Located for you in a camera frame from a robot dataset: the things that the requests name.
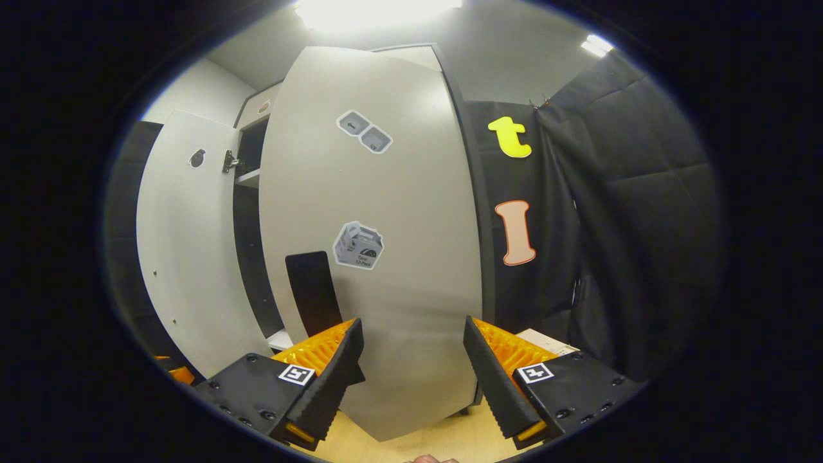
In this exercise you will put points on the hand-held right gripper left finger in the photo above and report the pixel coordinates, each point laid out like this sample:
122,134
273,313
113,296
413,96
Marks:
328,389

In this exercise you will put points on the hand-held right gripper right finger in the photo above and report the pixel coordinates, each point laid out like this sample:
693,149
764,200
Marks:
492,389

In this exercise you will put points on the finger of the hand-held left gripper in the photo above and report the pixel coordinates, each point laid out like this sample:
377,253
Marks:
181,374

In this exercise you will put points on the grey shoe cabinet door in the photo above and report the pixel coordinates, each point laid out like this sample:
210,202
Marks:
411,289
186,257

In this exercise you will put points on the grey shoe cabinet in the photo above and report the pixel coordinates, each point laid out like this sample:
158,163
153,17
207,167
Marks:
254,257

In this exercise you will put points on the cream cover book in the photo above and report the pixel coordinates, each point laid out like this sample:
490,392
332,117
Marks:
546,341

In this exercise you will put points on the black backdrop cloth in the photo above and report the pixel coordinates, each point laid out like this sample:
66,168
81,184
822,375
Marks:
643,225

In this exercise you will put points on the small ceiling light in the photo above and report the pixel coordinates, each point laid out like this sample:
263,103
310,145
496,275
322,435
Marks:
596,45

